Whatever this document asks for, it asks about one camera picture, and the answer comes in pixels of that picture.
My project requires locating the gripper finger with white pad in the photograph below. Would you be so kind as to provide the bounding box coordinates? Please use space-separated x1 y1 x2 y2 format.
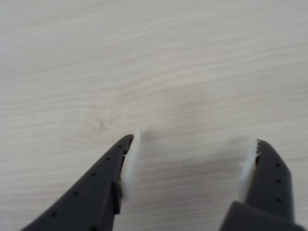
20 126 144 231
218 138 305 231

